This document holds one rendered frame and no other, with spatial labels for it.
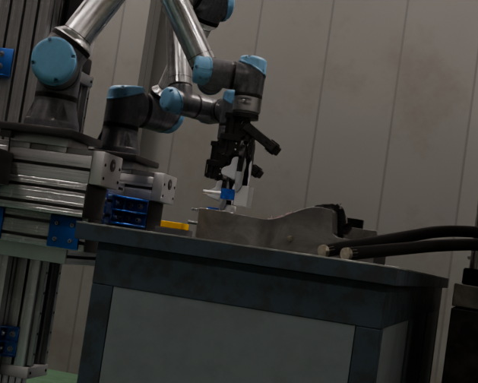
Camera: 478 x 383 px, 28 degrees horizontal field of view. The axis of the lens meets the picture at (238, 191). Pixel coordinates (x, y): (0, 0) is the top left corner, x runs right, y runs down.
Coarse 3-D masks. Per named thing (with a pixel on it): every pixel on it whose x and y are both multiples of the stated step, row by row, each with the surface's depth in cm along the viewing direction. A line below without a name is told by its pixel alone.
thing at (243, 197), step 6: (246, 186) 250; (204, 192) 255; (210, 192) 254; (216, 192) 254; (222, 192) 252; (228, 192) 251; (234, 192) 251; (240, 192) 250; (246, 192) 249; (252, 192) 254; (222, 198) 252; (228, 198) 251; (234, 198) 250; (240, 198) 250; (246, 198) 249; (234, 204) 250; (240, 204) 250; (246, 204) 249
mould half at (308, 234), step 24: (216, 216) 264; (240, 216) 262; (288, 216) 259; (312, 216) 257; (336, 216) 261; (216, 240) 263; (240, 240) 262; (264, 240) 260; (288, 240) 258; (312, 240) 256; (336, 240) 255; (384, 264) 275
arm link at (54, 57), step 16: (96, 0) 247; (112, 0) 248; (80, 16) 247; (96, 16) 247; (112, 16) 252; (64, 32) 245; (80, 32) 247; (96, 32) 249; (48, 48) 243; (64, 48) 243; (80, 48) 246; (32, 64) 244; (48, 64) 243; (64, 64) 243; (80, 64) 248; (48, 80) 244; (64, 80) 245
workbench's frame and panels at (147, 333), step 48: (96, 240) 205; (144, 240) 202; (192, 240) 200; (96, 288) 206; (144, 288) 203; (192, 288) 201; (240, 288) 198; (288, 288) 195; (336, 288) 193; (384, 288) 190; (432, 288) 323; (96, 336) 205; (144, 336) 203; (192, 336) 200; (240, 336) 197; (288, 336) 194; (336, 336) 192; (384, 336) 199; (432, 336) 359
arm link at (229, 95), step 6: (228, 90) 284; (234, 90) 283; (228, 96) 283; (222, 102) 285; (228, 102) 283; (216, 108) 287; (222, 108) 284; (228, 108) 282; (216, 114) 287; (222, 114) 284; (222, 120) 283
